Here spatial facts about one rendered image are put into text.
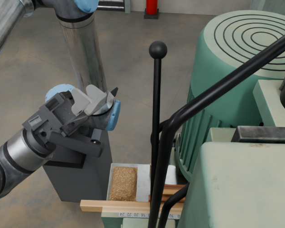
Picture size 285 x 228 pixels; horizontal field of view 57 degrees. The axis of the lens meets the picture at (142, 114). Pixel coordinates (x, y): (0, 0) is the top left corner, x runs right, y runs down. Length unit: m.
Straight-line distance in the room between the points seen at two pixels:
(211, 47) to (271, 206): 0.22
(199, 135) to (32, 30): 3.26
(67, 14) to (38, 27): 2.81
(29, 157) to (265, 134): 0.46
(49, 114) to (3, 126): 1.92
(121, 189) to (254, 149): 0.67
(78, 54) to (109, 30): 2.47
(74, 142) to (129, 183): 0.35
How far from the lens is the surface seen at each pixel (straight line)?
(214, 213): 0.21
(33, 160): 0.60
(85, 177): 1.54
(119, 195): 0.87
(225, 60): 0.35
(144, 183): 0.90
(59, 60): 2.97
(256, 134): 0.25
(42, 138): 0.60
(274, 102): 0.29
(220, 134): 0.37
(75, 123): 0.52
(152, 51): 0.49
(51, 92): 1.28
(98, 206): 0.84
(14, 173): 0.62
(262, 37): 0.41
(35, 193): 2.02
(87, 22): 0.85
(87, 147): 0.57
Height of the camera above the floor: 1.70
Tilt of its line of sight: 48 degrees down
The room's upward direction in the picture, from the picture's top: straight up
